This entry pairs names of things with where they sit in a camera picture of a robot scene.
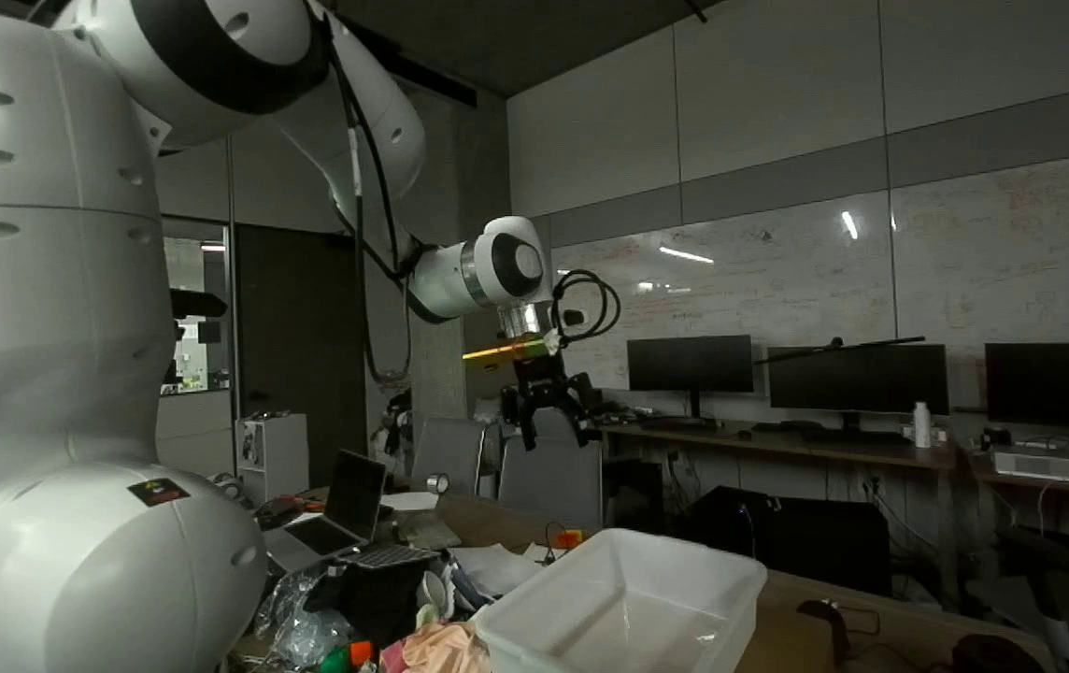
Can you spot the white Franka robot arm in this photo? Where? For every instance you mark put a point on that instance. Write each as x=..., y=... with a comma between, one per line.
x=50, y=375

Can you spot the wooden office desk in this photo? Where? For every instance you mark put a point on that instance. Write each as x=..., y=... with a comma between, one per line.
x=781, y=450
x=1059, y=488

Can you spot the black box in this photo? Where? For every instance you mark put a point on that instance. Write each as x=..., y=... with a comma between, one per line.
x=389, y=601

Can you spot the large glass whiteboard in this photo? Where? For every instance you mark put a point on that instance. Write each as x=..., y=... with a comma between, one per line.
x=807, y=285

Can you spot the gold wrist camera mount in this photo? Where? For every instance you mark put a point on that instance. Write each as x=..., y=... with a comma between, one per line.
x=498, y=350

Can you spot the white low cabinet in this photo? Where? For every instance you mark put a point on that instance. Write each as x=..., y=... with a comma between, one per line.
x=275, y=452

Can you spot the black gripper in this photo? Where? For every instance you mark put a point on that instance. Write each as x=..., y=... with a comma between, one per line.
x=538, y=375

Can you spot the crumpled clear plastic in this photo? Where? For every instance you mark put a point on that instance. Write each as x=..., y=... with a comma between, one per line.
x=308, y=631

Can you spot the white translucent storage container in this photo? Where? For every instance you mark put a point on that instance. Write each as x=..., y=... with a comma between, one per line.
x=685, y=574

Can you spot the white desktop device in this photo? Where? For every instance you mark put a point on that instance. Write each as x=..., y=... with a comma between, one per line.
x=1040, y=465

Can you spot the black computer monitor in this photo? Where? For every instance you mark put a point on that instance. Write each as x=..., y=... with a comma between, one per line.
x=858, y=380
x=688, y=364
x=1059, y=386

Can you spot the dark door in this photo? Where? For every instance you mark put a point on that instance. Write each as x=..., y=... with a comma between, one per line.
x=296, y=359

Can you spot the open grey laptop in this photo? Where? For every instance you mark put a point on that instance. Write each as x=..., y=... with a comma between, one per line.
x=340, y=505

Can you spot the white plastic bottle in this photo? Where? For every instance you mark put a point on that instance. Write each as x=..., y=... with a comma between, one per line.
x=921, y=427

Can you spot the green plastic toy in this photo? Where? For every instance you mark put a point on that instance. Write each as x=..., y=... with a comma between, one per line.
x=331, y=660

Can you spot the grey office chair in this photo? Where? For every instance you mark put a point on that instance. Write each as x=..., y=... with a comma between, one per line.
x=556, y=480

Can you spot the orange plastic toy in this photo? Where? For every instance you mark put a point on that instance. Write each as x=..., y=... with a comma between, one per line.
x=363, y=650

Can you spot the pink cloth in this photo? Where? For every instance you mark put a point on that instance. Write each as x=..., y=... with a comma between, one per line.
x=392, y=660

